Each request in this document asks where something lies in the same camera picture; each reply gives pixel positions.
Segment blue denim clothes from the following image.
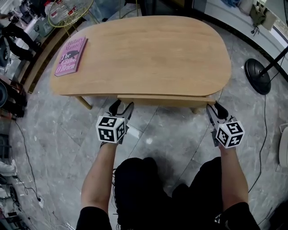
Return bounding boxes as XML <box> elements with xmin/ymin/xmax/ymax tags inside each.
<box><xmin>222</xmin><ymin>0</ymin><xmax>239</xmax><ymax>9</ymax></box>

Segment person's right forearm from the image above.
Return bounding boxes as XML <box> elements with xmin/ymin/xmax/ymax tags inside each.
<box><xmin>219</xmin><ymin>145</ymin><xmax>249</xmax><ymax>213</ymax></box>

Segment white tote bag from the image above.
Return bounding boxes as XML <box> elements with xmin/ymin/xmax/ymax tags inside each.
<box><xmin>263</xmin><ymin>9</ymin><xmax>280</xmax><ymax>31</ymax></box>

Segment black floor cable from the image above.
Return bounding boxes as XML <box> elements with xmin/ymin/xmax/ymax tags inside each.
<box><xmin>14</xmin><ymin>120</ymin><xmax>42</xmax><ymax>201</ymax></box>

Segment pink book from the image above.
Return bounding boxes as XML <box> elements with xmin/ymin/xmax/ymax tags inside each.
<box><xmin>54</xmin><ymin>35</ymin><xmax>89</xmax><ymax>78</ymax></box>

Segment wooden coffee table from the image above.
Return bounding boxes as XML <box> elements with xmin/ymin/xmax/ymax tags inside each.
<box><xmin>49</xmin><ymin>15</ymin><xmax>232</xmax><ymax>114</ymax></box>

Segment black fan cable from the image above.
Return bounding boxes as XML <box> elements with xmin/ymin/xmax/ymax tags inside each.
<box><xmin>248</xmin><ymin>94</ymin><xmax>269</xmax><ymax>194</ymax></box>

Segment black standing fan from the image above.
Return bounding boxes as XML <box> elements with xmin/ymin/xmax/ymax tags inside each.
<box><xmin>244</xmin><ymin>44</ymin><xmax>288</xmax><ymax>96</ymax></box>

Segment gold wire chair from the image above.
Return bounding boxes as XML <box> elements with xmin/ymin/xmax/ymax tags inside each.
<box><xmin>48</xmin><ymin>0</ymin><xmax>100</xmax><ymax>29</ymax></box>

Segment clear water jug red label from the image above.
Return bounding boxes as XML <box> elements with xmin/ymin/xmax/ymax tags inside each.
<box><xmin>44</xmin><ymin>0</ymin><xmax>60</xmax><ymax>20</ymax></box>

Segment round black device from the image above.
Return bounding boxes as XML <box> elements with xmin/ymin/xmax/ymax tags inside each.
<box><xmin>0</xmin><ymin>80</ymin><xmax>9</xmax><ymax>109</ymax></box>

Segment wooden table drawer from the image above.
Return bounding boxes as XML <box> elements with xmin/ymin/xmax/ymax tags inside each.
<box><xmin>117</xmin><ymin>94</ymin><xmax>216</xmax><ymax>106</ymax></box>

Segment person's left forearm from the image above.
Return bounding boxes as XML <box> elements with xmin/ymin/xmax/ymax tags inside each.
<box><xmin>81</xmin><ymin>141</ymin><xmax>118</xmax><ymax>216</ymax></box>

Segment pale green bucket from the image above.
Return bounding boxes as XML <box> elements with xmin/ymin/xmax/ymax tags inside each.
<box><xmin>33</xmin><ymin>16</ymin><xmax>55</xmax><ymax>38</ymax></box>

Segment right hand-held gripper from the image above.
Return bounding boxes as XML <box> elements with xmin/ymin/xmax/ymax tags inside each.
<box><xmin>206</xmin><ymin>101</ymin><xmax>246</xmax><ymax>149</ymax></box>

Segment white window bench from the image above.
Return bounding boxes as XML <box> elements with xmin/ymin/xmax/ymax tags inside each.
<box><xmin>193</xmin><ymin>0</ymin><xmax>288</xmax><ymax>82</ymax></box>

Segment person's black clothing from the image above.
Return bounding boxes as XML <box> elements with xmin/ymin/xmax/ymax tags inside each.
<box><xmin>76</xmin><ymin>156</ymin><xmax>261</xmax><ymax>230</ymax></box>

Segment round white tub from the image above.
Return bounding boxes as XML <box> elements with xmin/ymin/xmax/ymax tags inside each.
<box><xmin>278</xmin><ymin>123</ymin><xmax>288</xmax><ymax>168</ymax></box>

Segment beige bag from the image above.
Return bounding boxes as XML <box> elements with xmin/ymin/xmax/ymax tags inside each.
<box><xmin>238</xmin><ymin>0</ymin><xmax>253</xmax><ymax>14</ymax></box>

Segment olive green bag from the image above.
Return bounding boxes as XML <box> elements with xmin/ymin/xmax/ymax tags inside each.
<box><xmin>249</xmin><ymin>1</ymin><xmax>270</xmax><ymax>27</ymax></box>

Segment wooden step platform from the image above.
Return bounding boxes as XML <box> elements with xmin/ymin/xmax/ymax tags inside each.
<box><xmin>23</xmin><ymin>29</ymin><xmax>75</xmax><ymax>94</ymax></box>

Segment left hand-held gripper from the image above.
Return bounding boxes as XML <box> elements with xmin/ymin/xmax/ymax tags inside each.
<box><xmin>95</xmin><ymin>99</ymin><xmax>135</xmax><ymax>145</ymax></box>

